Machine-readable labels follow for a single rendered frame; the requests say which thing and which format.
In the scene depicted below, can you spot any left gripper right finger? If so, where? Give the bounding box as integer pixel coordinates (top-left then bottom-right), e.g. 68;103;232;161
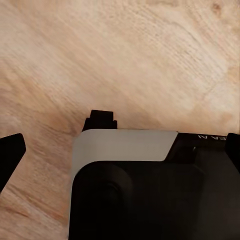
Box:
224;132;240;172

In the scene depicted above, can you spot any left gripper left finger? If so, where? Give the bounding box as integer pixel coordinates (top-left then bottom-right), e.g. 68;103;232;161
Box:
0;133;26;193

